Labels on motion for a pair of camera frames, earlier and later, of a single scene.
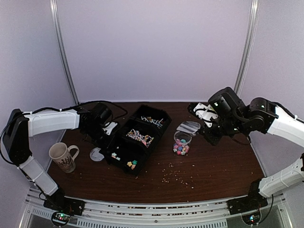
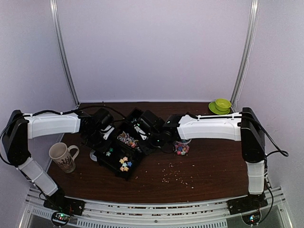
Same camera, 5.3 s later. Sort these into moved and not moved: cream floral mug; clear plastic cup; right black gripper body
Moved: right black gripper body
Not moved: cream floral mug; clear plastic cup
